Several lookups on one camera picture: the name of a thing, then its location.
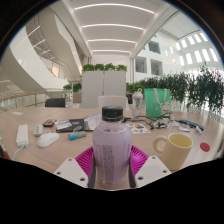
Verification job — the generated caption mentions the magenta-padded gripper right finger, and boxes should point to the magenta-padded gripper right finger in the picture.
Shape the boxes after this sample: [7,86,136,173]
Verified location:
[128,144,172,188]

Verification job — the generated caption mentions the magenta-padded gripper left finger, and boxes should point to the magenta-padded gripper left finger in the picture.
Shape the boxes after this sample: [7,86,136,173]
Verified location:
[53,145,97,189]

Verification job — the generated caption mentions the purple drink bottle black cap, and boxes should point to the purple drink bottle black cap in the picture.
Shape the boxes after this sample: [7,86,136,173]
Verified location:
[91,105,134,190]

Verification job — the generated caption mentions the teal tube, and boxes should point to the teal tube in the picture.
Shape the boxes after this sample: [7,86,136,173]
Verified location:
[67,130,88,141]

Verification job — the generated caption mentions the black folder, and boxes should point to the black folder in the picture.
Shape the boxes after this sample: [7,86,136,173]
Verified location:
[54,118,86,134]

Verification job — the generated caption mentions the colourful sticker sheet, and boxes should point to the colourful sticker sheet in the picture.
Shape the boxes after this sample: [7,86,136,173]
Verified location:
[125,122,152,135]

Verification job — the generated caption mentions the pale yellow mug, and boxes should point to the pale yellow mug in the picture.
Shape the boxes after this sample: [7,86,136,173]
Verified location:
[152,132,194,172]

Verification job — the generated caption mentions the notebook with white paper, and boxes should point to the notebook with white paper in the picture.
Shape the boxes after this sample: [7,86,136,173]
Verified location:
[83,113,103,132]

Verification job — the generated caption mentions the white computer mouse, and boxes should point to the white computer mouse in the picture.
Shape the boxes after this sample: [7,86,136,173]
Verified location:
[36,131,61,149]

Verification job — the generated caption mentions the small red black case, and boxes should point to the small red black case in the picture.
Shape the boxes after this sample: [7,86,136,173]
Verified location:
[42,118,58,128]

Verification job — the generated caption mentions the small grey oval device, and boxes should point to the small grey oval device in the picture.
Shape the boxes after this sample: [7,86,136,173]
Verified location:
[33,124,45,137]

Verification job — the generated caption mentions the white packet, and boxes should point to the white packet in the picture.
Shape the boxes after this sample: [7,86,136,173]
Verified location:
[178,124,192,133]

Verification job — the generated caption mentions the clear plastic bottle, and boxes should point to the clear plastic bottle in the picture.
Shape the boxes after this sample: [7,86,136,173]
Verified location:
[131,87,145,122]

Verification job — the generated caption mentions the green tote bag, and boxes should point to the green tote bag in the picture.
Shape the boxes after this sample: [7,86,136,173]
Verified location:
[143,87,172,119]

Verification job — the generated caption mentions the dark blue keyboard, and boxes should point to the dark blue keyboard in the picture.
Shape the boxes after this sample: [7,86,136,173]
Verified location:
[176,119,205,132]

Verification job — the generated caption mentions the black chair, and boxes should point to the black chair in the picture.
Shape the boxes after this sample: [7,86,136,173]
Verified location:
[44,97,67,108]

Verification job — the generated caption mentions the flat round red coaster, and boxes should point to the flat round red coaster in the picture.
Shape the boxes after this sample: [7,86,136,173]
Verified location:
[199,142,211,153]

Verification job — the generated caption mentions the white chair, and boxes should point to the white chair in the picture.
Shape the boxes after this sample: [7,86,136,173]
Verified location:
[97,95,129,111]

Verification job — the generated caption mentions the planter box with plants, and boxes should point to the planter box with plants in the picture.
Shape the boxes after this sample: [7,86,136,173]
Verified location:
[125,83,146,104]
[62,83,83,104]

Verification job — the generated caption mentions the white cabinet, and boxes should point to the white cabinet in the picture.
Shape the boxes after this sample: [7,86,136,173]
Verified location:
[81,70,128,109]

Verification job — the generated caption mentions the white paper sheet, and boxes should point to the white paper sheet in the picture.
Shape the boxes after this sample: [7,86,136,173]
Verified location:
[9,110,25,117]

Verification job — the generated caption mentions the glass railing wooden handrail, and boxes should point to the glass railing wooden handrail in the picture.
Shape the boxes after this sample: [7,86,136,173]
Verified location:
[0,89,64,113]

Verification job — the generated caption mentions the row of green trees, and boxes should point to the row of green trees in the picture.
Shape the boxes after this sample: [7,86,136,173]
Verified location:
[133,66,224,116]

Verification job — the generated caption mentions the green plants atop cabinet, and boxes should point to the green plants atop cabinet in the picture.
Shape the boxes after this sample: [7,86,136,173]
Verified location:
[81,62,129,73]

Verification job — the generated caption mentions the ceiling light strips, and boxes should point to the ceiling light strips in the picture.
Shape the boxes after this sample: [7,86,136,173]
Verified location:
[73,3,156,54]

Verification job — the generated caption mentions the black tangled cable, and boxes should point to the black tangled cable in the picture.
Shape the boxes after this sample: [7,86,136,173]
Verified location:
[123,114,174,130]

